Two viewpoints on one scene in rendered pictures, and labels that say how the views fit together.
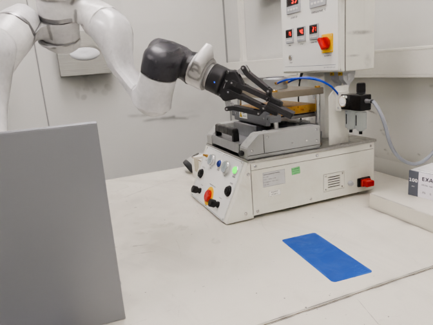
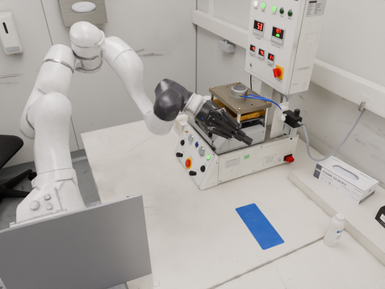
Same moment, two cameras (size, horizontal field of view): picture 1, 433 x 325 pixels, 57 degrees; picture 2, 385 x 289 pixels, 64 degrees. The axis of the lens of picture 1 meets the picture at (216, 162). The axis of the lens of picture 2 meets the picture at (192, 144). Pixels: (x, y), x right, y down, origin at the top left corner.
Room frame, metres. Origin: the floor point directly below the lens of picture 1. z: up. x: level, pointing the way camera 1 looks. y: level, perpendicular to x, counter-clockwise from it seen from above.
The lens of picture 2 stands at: (0.02, 0.09, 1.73)
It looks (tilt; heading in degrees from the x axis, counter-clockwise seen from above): 34 degrees down; 356
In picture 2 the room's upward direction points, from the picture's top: straight up
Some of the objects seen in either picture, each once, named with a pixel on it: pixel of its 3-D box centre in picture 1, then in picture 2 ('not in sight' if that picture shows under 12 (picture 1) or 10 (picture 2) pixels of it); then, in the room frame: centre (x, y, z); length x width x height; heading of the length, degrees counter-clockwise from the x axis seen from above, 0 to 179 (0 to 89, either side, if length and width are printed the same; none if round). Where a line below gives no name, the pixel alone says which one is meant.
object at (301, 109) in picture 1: (276, 102); (238, 104); (1.32, -0.21, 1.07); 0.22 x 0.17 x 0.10; 21
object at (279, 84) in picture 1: (287, 95); (246, 100); (1.32, -0.25, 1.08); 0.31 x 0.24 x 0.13; 21
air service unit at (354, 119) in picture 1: (353, 108); (289, 122); (1.17, -0.41, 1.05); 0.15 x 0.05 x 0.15; 21
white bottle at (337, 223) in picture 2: not in sight; (334, 229); (0.75, -0.49, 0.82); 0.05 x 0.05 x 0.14
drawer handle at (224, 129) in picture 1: (226, 131); (203, 125); (1.26, -0.04, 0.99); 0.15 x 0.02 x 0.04; 21
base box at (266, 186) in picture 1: (279, 170); (235, 145); (1.31, -0.21, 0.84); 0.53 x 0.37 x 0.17; 111
